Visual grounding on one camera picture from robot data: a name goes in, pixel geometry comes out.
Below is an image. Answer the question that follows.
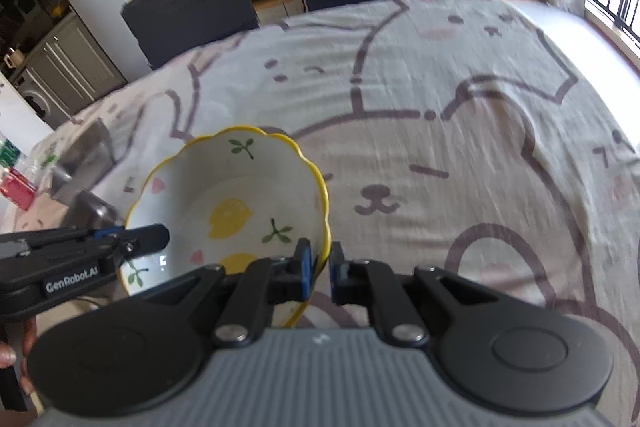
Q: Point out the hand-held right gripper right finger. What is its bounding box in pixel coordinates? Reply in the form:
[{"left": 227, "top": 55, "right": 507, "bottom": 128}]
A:
[{"left": 329, "top": 243, "right": 508, "bottom": 349}]

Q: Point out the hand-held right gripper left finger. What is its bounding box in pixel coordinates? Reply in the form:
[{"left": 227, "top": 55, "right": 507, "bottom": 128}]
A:
[{"left": 117, "top": 237, "right": 315, "bottom": 349}]

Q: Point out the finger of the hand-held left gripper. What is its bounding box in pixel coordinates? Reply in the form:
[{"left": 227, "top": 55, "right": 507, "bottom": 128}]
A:
[{"left": 90, "top": 222, "right": 171, "bottom": 259}]

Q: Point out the lemon print scalloped bowl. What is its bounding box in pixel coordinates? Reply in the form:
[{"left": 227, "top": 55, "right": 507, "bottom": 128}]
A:
[{"left": 120, "top": 125, "right": 332, "bottom": 329}]

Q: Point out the person's left hand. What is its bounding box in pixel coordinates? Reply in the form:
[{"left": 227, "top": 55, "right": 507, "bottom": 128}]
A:
[{"left": 0, "top": 317, "right": 40, "bottom": 398}]

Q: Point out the rectangular steel tray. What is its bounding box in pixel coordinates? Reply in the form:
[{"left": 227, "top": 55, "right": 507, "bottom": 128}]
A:
[
  {"left": 66, "top": 189, "right": 127, "bottom": 231},
  {"left": 49, "top": 121, "right": 119, "bottom": 208}
]

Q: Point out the red drink can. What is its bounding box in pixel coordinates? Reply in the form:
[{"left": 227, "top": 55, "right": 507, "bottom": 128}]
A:
[{"left": 0, "top": 171, "right": 39, "bottom": 210}]

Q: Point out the clear water bottle green label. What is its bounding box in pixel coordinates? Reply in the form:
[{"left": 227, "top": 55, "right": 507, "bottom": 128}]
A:
[{"left": 0, "top": 142, "right": 20, "bottom": 170}]

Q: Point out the cartoon print tablecloth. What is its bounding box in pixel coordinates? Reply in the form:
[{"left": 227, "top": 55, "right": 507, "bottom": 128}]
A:
[{"left": 0, "top": 0, "right": 640, "bottom": 427}]

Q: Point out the washing machine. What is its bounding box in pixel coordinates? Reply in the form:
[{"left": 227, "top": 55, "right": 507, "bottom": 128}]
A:
[{"left": 10, "top": 67, "right": 64, "bottom": 128}]

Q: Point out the grey kitchen base cabinet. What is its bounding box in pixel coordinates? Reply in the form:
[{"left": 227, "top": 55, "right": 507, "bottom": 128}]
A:
[{"left": 22, "top": 13, "right": 127, "bottom": 108}]

